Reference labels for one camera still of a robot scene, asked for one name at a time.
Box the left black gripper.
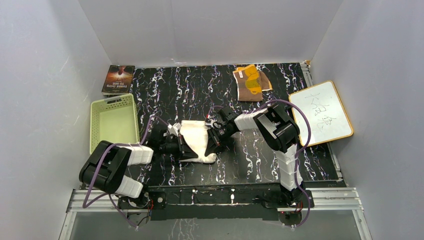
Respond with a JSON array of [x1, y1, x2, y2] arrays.
[[159, 134, 198, 161]]

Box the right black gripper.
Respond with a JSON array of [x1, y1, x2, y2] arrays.
[[205, 125, 236, 158]]

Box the white terry towel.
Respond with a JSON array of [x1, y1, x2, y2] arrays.
[[179, 120, 217, 164]]

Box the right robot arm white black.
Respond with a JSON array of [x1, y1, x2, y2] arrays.
[[204, 104, 303, 207]]

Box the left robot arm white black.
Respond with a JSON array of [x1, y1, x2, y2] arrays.
[[78, 123, 199, 208]]

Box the brown and yellow cloth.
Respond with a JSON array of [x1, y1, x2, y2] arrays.
[[232, 64, 273, 102]]

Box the light green plastic basket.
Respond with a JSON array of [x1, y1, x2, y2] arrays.
[[89, 93, 140, 154]]

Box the dark cover paperback book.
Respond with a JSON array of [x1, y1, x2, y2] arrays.
[[101, 65, 135, 96]]

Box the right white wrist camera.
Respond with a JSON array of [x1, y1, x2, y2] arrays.
[[204, 114, 222, 129]]

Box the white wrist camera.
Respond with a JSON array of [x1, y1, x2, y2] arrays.
[[204, 114, 222, 129], [167, 122, 182, 136]]

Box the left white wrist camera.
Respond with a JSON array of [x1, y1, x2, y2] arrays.
[[167, 122, 182, 136]]

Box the whiteboard with wooden frame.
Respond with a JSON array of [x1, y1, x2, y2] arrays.
[[288, 80, 354, 146]]

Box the aluminium frame rail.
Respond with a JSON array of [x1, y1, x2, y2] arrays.
[[59, 186, 372, 240]]

